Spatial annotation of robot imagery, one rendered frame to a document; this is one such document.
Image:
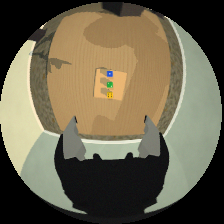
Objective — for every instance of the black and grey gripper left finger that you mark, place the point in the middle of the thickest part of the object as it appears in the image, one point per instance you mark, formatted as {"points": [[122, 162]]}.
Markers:
{"points": [[69, 150]]}

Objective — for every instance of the yellow die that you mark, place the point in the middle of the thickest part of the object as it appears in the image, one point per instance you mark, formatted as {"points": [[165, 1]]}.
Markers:
{"points": [[109, 94]]}

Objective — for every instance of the green die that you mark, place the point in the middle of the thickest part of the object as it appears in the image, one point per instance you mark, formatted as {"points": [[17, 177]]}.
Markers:
{"points": [[109, 84]]}

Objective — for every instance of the tan flat mat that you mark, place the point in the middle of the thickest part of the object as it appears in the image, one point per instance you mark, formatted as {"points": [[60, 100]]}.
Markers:
{"points": [[101, 80]]}

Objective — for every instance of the blue die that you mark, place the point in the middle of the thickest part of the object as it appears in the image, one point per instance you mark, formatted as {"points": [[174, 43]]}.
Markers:
{"points": [[109, 73]]}

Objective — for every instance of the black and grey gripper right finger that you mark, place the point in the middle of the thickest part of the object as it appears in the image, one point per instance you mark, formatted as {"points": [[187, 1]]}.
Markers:
{"points": [[153, 147]]}

